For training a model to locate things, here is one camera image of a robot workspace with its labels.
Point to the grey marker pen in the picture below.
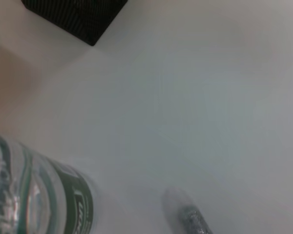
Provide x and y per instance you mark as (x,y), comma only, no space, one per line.
(193,217)

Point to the clear water bottle green label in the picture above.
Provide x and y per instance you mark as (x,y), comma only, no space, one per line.
(39,195)

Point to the black mesh pen holder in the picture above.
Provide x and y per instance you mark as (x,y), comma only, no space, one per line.
(80,17)

